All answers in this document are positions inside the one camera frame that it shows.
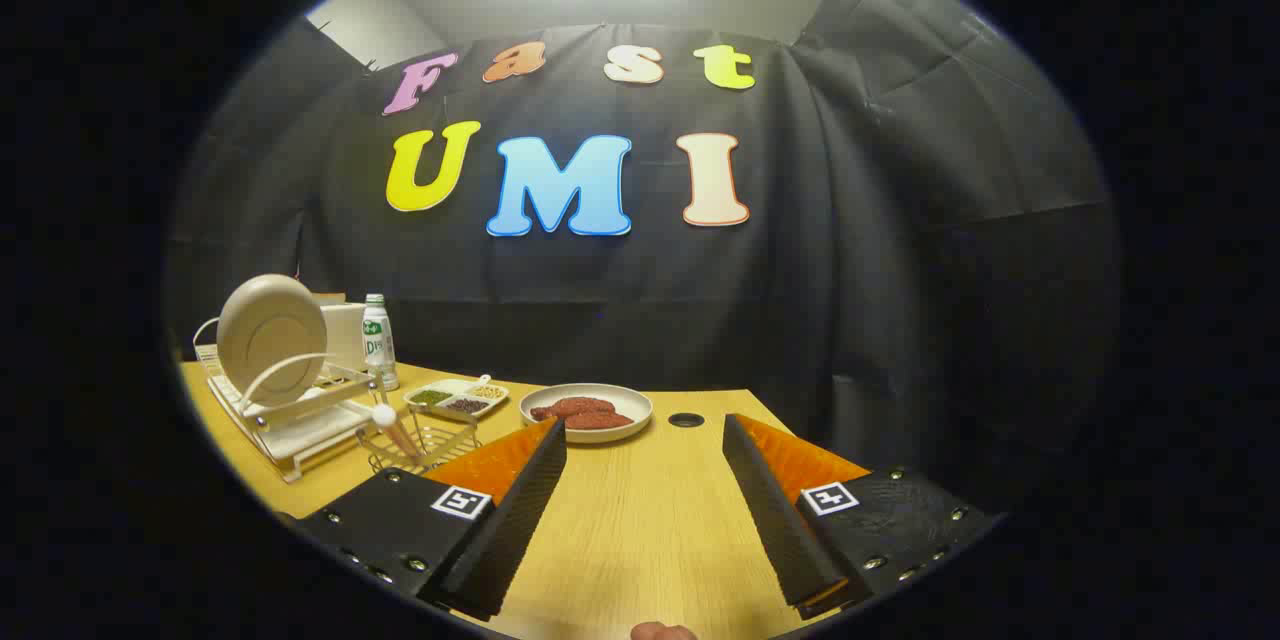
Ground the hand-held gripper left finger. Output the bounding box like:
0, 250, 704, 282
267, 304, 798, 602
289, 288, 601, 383
290, 417, 568, 623

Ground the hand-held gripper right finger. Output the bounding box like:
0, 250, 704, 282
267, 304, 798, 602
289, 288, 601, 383
722, 414, 1003, 620

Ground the metal wire basket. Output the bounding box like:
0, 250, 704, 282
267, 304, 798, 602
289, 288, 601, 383
357, 405, 479, 474

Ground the white-headed wooden spoon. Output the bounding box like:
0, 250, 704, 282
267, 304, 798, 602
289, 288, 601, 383
371, 404, 421, 461

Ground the white wire dish rack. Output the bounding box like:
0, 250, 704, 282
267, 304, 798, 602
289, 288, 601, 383
193, 315, 386, 483

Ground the beige round plate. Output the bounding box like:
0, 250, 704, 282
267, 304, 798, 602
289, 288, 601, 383
216, 274, 329, 408

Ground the white divided snack dish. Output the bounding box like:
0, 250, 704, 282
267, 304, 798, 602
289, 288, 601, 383
403, 375, 510, 422

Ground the round white meat plate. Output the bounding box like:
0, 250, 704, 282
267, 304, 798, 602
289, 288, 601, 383
519, 383, 654, 444

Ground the clear bottle with green label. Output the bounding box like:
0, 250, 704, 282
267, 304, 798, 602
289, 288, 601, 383
362, 294, 400, 391

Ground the white toaster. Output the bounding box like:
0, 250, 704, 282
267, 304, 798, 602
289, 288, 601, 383
318, 300, 369, 371

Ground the black backdrop cloth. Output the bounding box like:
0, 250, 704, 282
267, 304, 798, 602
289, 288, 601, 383
165, 0, 1121, 511

